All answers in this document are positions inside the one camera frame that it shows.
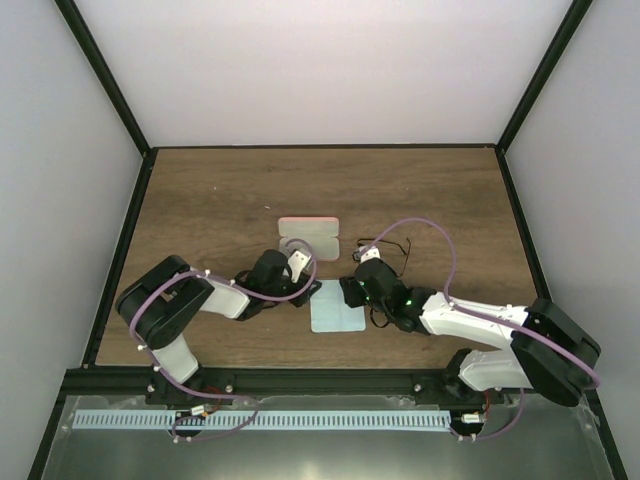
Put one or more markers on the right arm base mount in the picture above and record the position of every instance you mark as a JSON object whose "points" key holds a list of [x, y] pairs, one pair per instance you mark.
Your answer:
{"points": [[438, 386]]}

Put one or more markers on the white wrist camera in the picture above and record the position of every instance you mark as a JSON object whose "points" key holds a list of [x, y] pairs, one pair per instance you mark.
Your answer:
{"points": [[366, 253], [297, 263]]}

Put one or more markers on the light blue cleaning cloth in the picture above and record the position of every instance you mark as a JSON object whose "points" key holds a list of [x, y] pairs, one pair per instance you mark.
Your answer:
{"points": [[330, 314]]}

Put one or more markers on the light blue slotted strip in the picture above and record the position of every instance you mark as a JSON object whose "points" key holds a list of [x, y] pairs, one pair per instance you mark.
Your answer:
{"points": [[421, 420]]}

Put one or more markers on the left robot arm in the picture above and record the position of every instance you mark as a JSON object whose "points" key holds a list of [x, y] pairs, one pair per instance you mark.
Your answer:
{"points": [[159, 306]]}

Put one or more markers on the black sunglasses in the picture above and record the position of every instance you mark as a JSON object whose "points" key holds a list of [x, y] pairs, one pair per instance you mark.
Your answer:
{"points": [[404, 249]]}

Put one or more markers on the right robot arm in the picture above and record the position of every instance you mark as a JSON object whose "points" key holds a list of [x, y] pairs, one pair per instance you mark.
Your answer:
{"points": [[537, 347]]}

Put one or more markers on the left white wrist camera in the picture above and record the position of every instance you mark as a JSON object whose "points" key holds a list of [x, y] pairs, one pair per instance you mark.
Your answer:
{"points": [[297, 263]]}

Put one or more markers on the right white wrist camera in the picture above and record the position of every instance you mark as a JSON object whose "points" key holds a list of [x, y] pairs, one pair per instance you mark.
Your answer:
{"points": [[366, 253]]}

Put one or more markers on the pink glasses case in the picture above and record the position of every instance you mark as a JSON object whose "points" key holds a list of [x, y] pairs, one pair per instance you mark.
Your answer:
{"points": [[320, 233]]}

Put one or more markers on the grey metal front plate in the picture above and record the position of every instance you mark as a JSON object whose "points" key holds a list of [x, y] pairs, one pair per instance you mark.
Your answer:
{"points": [[533, 439]]}

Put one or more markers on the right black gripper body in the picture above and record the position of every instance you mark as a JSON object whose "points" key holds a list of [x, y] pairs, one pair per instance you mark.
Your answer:
{"points": [[380, 304]]}

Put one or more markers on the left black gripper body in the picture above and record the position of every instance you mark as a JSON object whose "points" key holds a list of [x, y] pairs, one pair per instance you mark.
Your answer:
{"points": [[273, 291]]}

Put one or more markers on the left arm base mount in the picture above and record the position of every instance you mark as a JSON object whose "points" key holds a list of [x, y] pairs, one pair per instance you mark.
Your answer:
{"points": [[206, 380]]}

